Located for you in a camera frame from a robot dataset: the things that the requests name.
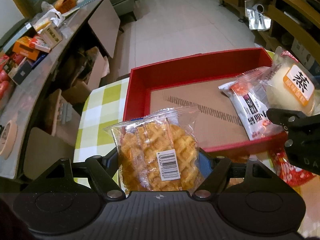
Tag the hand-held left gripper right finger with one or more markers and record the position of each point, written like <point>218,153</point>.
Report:
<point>206,162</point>

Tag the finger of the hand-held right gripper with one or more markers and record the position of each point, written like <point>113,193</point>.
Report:
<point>277,116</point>

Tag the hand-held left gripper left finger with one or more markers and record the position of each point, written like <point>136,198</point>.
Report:
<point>111,161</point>

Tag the white packet with black band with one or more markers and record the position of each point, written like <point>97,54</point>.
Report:
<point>250,110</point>

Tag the steamed bun packet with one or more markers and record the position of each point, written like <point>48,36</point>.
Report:
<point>282,87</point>

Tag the waffle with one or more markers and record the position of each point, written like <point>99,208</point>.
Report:
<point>150,150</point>

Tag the red cardboard box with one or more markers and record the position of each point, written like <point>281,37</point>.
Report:
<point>136,92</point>

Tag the red snack bag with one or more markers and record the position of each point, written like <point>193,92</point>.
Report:
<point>287,170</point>

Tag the beige chair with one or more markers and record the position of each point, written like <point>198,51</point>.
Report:
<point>47,152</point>

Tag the brown cardboard box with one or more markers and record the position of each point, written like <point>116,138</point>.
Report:
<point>85,85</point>

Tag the wooden shelf unit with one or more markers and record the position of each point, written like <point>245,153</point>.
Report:
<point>275,15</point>

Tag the silver foil bag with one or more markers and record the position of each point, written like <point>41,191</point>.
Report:
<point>258,16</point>

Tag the beige tape roll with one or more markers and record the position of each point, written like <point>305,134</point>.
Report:
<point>8,140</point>

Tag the grey top sideboard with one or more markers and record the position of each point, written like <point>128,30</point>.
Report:
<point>50,67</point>

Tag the dark blue box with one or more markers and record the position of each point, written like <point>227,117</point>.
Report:
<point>21,71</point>

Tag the red apple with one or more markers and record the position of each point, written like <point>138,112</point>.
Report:
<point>3,76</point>
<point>3,90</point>

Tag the white carton box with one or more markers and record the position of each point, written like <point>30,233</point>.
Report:
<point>50,36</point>

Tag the orange box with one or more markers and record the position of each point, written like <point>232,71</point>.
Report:
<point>26,48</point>

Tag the white plastic bag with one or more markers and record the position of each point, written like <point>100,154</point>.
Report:
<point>53,15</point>

